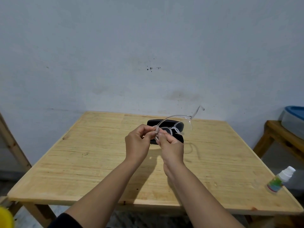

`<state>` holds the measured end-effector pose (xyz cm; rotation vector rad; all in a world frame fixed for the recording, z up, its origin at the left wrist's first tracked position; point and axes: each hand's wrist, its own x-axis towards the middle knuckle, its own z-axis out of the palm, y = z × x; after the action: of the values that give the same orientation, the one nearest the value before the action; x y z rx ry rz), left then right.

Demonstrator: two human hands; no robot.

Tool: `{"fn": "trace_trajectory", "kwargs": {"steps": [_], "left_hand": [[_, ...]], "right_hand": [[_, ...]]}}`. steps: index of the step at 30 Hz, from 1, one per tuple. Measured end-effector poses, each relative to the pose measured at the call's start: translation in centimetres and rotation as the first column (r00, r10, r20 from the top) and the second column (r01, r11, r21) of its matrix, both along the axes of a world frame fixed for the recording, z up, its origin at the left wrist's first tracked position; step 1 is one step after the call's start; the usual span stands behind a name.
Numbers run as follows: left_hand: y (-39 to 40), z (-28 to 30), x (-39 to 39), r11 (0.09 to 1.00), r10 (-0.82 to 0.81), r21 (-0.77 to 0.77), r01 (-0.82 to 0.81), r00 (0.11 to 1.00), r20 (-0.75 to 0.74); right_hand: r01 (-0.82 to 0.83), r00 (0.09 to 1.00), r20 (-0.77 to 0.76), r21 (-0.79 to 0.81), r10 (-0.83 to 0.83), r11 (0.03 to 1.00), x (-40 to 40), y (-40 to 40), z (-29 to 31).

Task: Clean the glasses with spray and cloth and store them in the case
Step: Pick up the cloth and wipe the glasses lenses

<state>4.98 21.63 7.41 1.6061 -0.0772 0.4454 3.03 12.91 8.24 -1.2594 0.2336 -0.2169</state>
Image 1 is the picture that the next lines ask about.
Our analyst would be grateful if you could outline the small white spray bottle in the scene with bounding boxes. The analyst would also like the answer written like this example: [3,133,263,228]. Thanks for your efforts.
[266,166,296,194]

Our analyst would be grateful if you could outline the grey basin with blue lid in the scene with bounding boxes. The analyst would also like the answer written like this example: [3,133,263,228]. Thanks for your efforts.
[280,105,304,140]

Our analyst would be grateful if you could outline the brown wooden side table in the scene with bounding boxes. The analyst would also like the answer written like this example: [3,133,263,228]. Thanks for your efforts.
[252,120,304,164]

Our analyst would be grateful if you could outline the person's left forearm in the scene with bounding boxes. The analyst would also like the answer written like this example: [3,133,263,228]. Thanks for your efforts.
[64,159,143,228]

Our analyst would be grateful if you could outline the light wooden side table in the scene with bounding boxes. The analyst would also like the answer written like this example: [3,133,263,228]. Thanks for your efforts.
[0,112,32,173]

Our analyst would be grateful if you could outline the clear-framed glasses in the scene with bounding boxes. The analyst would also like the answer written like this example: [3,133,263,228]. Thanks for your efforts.
[152,105,205,142]

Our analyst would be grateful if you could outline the person's right forearm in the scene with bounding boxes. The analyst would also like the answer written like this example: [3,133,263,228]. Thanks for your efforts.
[163,162,245,228]

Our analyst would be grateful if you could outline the black glasses case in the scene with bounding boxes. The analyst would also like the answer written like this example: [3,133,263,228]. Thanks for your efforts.
[147,119,185,145]

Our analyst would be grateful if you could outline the person's left hand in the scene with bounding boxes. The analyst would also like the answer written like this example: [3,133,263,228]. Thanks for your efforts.
[124,124,158,164]

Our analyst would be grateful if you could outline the yellow plastic basin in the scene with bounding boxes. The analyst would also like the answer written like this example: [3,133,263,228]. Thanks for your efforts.
[0,206,15,228]

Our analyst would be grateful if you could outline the person's black left sleeve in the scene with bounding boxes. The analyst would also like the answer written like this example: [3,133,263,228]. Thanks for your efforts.
[48,212,82,228]

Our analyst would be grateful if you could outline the person's right hand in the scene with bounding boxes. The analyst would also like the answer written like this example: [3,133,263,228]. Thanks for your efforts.
[155,128,185,169]

